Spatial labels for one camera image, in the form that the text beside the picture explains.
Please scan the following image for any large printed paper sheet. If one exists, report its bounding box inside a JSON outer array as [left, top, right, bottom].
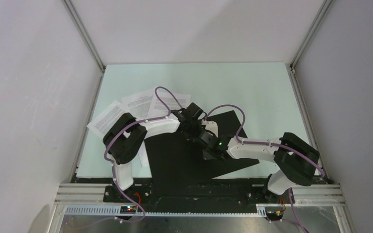
[[138, 142, 149, 167]]

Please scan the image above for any left aluminium frame post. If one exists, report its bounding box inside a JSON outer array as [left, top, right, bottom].
[[61, 0, 106, 73]]

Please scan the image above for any grey slotted cable duct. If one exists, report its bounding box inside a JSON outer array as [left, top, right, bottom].
[[64, 205, 266, 217]]

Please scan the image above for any left printed paper sheet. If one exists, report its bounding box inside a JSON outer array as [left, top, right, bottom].
[[87, 100, 128, 139]]

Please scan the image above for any red and black folder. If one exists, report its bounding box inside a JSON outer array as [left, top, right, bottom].
[[143, 110, 260, 198]]

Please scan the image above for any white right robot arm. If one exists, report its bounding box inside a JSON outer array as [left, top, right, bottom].
[[194, 131, 325, 203]]

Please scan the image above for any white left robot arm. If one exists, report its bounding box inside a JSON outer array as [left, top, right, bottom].
[[102, 103, 204, 202]]

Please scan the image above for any right controller board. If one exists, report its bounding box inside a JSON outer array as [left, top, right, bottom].
[[265, 210, 284, 222]]

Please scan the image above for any aluminium frame post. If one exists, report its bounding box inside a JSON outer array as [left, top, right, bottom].
[[289, 0, 335, 74], [61, 0, 106, 73]]

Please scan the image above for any controller board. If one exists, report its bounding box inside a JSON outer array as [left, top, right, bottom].
[[119, 205, 137, 214], [265, 210, 284, 222]]

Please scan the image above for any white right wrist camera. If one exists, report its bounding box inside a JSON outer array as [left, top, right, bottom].
[[202, 120, 219, 136]]

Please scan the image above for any left controller board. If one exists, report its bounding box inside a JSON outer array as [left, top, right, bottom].
[[119, 205, 137, 214]]

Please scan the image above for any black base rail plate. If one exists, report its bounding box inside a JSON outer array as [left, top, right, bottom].
[[103, 183, 291, 213]]

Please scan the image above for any right aluminium frame post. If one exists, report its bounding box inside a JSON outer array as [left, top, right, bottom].
[[289, 0, 335, 74]]

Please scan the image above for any top printed paper sheet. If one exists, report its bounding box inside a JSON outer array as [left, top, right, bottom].
[[147, 90, 191, 118]]

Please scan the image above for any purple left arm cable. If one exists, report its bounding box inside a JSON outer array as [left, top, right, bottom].
[[104, 86, 184, 224]]

